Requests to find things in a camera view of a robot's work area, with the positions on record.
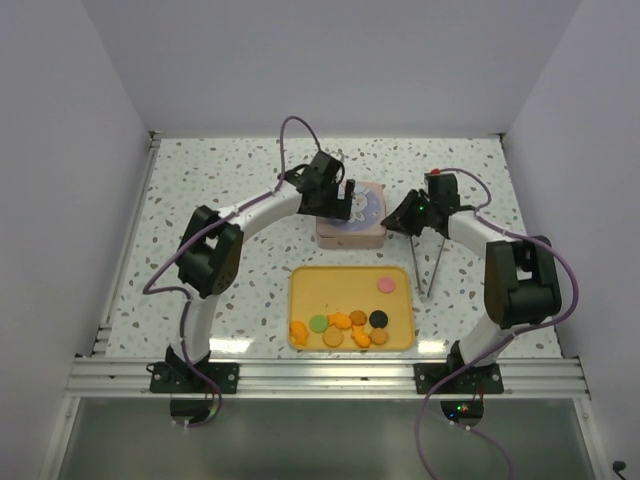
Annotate orange fish cookie left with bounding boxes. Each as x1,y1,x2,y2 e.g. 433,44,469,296
289,321,309,346

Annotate chocolate chip cookie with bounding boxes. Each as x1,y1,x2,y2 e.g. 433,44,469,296
349,310,368,326

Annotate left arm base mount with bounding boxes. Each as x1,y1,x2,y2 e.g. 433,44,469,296
146,361,240,395

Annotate aluminium frame rail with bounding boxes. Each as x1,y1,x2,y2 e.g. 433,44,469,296
64,356,590,400

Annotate pink sandwich cookie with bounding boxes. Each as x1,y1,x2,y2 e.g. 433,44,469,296
377,276,396,294

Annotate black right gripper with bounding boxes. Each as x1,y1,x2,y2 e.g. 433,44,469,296
381,190,436,238

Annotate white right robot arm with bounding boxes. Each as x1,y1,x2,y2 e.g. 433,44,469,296
382,168,562,393

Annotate green sandwich cookie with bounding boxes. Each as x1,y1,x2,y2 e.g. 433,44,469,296
309,314,329,334

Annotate silver cookie tin box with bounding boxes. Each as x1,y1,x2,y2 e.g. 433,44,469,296
317,231,386,250

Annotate orange fish cookie right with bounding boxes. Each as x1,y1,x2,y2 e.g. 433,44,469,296
351,325,371,349

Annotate orange fish cookie middle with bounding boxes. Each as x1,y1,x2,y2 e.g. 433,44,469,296
328,312,352,330

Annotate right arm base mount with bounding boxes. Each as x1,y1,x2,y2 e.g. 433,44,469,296
413,363,505,395

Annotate round beige dotted cookie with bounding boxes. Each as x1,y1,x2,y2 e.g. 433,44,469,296
322,327,344,348

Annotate black sandwich cookie right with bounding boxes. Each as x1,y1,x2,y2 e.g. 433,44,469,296
369,310,389,329

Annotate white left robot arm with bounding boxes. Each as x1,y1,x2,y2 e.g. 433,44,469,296
165,151,355,393

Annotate orange fish cookie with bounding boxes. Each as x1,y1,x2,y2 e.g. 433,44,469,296
328,312,352,330
289,321,309,346
351,325,371,349

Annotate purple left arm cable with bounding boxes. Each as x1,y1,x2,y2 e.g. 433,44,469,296
143,116,324,429

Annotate brown round cookie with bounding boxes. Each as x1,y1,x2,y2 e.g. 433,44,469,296
369,328,389,346

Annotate metal tongs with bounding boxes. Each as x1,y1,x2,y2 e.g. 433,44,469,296
408,233,446,303

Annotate yellow plastic tray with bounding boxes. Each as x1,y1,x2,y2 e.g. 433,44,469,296
286,266,416,353

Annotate silver tin lid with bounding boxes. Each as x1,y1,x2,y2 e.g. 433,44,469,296
316,182,386,237

